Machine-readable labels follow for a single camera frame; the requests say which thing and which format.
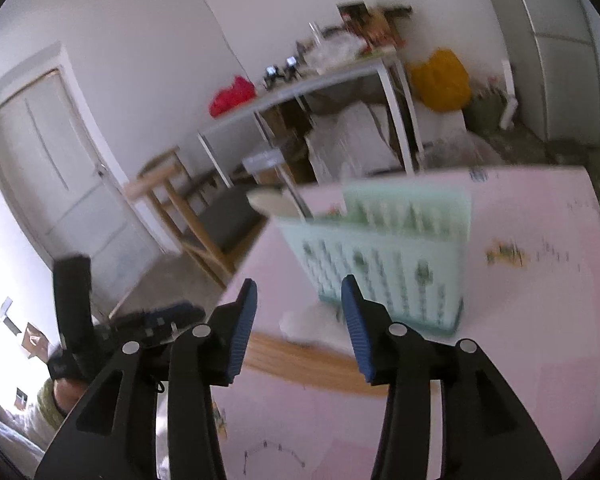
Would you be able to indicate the white metal-frame table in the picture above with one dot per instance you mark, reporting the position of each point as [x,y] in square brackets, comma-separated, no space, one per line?
[290,92]

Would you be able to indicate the pile of snack packets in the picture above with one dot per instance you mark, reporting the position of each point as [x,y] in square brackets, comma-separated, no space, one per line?
[375,25]

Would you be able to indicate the beige spoon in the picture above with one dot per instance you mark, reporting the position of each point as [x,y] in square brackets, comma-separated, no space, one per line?
[270,202]

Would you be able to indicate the white plastic bag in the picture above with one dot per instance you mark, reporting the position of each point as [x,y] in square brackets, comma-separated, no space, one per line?
[332,52]

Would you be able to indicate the wooden chair with dark cushion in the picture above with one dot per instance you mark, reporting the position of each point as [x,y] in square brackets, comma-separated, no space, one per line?
[225,217]

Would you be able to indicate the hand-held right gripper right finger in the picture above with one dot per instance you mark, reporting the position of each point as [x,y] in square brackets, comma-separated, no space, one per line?
[355,325]

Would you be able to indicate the yellow plastic bag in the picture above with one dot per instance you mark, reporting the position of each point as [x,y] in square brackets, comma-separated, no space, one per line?
[440,80]

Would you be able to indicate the white sacks under table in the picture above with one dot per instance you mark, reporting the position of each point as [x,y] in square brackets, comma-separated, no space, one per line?
[355,140]

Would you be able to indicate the clear plastic container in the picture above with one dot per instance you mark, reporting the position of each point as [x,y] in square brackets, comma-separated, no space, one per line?
[262,161]

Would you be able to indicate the mint green utensil holder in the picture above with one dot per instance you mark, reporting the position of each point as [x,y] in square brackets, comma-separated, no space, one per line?
[380,260]

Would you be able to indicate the red plastic bag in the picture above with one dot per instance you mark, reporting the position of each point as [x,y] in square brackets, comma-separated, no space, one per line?
[232,97]

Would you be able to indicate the brown cardboard box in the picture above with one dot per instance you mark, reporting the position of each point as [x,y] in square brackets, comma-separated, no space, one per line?
[280,125]

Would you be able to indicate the white panelled door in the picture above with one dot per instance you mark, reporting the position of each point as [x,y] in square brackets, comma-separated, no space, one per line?
[55,175]

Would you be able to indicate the silver refrigerator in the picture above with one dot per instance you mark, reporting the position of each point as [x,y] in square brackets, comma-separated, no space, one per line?
[555,50]

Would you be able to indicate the bundle of wooden chopsticks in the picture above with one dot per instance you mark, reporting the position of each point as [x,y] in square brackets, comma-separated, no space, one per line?
[320,362]

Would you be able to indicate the clear plastic bottle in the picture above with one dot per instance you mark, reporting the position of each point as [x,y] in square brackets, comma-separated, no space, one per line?
[314,35]

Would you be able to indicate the white box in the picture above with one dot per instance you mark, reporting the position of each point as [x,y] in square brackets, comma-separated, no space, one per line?
[445,125]

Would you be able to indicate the olive green bag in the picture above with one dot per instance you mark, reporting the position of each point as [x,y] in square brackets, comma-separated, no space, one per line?
[485,110]

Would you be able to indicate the black device with screen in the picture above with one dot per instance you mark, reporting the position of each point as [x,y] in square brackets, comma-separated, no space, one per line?
[271,74]
[292,65]

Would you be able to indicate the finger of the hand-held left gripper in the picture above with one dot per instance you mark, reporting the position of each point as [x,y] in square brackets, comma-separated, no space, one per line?
[170,310]

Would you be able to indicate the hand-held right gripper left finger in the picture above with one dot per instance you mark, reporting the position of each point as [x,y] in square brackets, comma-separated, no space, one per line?
[242,325]

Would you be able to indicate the white upright stand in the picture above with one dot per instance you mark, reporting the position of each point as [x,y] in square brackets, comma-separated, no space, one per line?
[507,95]

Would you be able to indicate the white plastic spoon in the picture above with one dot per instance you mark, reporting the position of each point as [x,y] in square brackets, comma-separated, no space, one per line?
[310,325]

